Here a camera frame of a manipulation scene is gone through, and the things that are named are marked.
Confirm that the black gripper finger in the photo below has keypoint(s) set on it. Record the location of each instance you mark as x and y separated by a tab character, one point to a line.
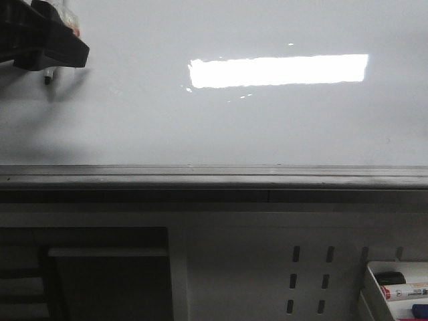
35	36

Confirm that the white whiteboard marker with tape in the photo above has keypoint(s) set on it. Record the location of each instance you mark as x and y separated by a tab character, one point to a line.
69	19

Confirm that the large white whiteboard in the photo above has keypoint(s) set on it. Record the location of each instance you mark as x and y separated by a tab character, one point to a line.
229	83

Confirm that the white shelf board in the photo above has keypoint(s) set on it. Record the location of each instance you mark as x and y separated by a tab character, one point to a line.
108	252

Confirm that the white slotted pegboard panel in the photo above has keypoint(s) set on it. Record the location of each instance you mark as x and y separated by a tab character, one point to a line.
227	261

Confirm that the black marker in bin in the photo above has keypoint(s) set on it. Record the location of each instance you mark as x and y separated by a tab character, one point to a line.
390	278

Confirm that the red capped white marker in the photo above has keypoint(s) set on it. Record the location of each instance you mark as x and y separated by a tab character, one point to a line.
400	292

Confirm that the white plastic marker bin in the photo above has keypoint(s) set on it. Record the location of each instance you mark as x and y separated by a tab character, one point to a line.
372	304

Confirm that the blue capped marker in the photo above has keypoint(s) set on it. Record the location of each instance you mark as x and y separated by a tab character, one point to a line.
420	311

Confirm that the grey aluminium whiteboard tray rail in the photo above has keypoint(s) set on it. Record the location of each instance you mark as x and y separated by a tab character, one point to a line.
211	183

